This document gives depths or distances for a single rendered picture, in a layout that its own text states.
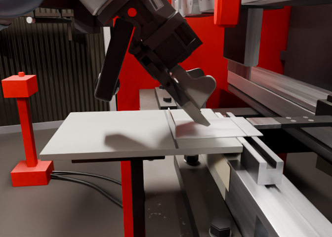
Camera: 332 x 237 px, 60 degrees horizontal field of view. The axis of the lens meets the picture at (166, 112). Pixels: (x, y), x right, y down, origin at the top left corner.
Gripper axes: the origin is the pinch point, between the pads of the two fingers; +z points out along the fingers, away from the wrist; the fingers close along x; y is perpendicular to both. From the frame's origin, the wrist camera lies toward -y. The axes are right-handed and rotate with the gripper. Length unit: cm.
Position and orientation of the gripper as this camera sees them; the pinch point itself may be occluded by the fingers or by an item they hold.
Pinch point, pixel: (195, 116)
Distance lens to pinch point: 44.7
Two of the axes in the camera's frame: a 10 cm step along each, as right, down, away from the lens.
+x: -1.0, -2.9, 9.5
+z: 6.4, 7.1, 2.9
